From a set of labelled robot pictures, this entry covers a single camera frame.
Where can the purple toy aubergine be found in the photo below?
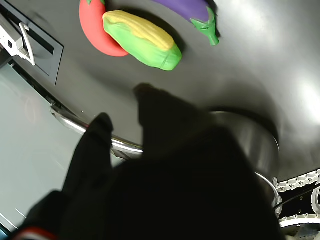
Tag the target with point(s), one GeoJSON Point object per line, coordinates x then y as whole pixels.
{"type": "Point", "coordinates": [185, 10]}

